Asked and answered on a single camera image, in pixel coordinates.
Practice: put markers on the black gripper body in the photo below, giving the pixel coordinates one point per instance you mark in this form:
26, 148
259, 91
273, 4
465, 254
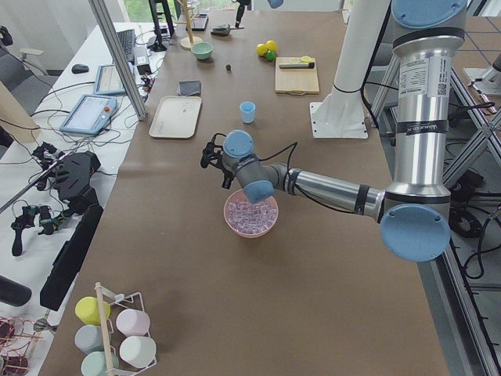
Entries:
239, 12
227, 180

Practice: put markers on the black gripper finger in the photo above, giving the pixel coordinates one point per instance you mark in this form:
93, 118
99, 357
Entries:
227, 182
239, 16

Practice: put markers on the steel ice scoop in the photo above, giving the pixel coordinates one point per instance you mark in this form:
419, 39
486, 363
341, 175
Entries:
221, 30

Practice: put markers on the pink bowl of ice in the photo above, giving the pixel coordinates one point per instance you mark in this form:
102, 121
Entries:
250, 220

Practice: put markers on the blue plastic cup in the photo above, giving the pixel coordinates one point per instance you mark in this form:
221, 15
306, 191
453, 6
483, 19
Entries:
247, 112

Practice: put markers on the pink cup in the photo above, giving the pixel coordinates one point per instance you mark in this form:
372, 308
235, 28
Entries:
133, 322

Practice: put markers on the yellow cup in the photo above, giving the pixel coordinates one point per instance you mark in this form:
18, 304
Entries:
87, 310

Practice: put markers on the white mint cup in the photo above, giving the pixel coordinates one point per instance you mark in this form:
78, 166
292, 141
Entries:
138, 351

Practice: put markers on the white cup rack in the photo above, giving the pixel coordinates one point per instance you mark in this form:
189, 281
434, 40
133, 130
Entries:
110, 305

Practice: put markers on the grey blue cup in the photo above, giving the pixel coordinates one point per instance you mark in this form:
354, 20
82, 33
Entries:
89, 339

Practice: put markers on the green mint cup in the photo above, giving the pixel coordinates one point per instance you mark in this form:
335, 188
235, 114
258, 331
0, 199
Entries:
94, 364

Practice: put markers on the yellow lemon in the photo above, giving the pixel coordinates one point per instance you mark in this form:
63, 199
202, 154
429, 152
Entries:
271, 45
261, 49

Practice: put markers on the cream rabbit tray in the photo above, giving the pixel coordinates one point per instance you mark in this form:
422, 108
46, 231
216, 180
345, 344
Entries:
176, 117

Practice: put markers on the green lime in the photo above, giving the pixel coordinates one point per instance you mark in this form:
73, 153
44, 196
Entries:
270, 56

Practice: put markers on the green ceramic bowl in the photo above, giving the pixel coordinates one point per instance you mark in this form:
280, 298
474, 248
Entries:
202, 50

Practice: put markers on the wooden glass stand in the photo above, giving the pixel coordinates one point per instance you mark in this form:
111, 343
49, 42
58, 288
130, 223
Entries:
188, 42

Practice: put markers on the steel muddler bar tool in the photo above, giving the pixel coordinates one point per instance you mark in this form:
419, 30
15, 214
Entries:
286, 66

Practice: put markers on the grey folded cloth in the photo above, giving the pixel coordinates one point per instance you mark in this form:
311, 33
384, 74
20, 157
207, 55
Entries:
189, 88

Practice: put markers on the wooden cutting board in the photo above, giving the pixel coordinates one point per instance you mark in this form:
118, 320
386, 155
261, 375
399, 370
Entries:
296, 81

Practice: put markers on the black keyboard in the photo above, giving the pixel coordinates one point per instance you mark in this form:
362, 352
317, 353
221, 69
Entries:
127, 41

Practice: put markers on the blue teach pendant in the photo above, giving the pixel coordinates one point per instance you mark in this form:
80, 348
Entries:
108, 81
90, 115

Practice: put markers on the black computer mouse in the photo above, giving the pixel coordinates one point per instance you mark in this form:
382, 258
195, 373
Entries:
79, 68

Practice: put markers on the aluminium frame post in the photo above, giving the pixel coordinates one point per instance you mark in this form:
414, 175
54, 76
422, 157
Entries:
106, 25

